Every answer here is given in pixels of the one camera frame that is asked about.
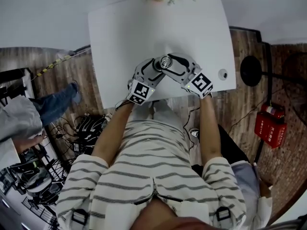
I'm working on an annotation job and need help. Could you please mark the red fire extinguisher box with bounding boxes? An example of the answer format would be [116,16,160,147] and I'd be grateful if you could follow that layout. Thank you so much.
[254,111,288,150]

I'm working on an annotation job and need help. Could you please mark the black round stand base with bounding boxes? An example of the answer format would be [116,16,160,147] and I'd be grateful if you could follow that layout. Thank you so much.
[239,55,262,86]

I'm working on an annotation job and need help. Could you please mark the red fire extinguisher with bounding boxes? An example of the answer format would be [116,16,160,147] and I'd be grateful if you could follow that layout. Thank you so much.
[260,103,286,119]

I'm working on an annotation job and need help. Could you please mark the person's left forearm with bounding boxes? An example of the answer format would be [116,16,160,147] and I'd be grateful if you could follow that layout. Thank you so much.
[91,101,134,167]

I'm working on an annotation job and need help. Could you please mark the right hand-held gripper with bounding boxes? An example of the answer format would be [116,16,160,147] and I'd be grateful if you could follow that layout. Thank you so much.
[164,53,214,99]

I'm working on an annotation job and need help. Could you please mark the black chair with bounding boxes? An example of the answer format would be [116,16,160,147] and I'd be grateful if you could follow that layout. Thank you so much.
[191,124,250,177]

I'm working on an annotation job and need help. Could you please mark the yellow and black striped tape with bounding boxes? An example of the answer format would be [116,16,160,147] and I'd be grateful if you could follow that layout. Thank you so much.
[31,54,72,81]

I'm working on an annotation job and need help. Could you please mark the black floor cable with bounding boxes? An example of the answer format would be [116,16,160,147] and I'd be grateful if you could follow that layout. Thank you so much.
[182,106,201,153]

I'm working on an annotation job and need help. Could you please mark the person's right forearm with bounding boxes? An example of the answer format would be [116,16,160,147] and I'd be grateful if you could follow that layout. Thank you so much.
[198,94,223,164]

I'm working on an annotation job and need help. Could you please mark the white trousers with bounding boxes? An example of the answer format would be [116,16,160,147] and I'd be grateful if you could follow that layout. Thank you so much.
[131,99,184,129]

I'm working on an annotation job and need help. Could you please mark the small white dome device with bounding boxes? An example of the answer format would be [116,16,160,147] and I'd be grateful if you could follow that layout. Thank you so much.
[217,68,229,81]

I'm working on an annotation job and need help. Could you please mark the grey metal bottle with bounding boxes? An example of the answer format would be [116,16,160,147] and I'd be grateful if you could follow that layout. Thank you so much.
[153,56,173,72]

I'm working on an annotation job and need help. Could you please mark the shiny metal bottle lid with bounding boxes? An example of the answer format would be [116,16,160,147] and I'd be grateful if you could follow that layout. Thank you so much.
[160,56,173,69]

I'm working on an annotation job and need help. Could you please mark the white striped shirt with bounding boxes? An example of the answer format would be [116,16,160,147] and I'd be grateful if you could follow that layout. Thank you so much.
[55,119,248,230]

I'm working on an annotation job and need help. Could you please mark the white shelf unit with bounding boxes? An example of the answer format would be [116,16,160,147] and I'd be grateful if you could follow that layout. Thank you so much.
[0,67,36,105]

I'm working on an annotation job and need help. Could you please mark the black and white shoe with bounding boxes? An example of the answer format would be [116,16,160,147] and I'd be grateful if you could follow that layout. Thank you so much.
[189,127,201,139]

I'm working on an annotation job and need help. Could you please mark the light blue cloth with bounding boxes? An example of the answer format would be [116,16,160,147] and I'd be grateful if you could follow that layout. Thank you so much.
[229,161,261,202]

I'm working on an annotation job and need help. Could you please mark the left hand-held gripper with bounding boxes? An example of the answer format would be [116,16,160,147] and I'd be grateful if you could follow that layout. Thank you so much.
[126,57,166,105]

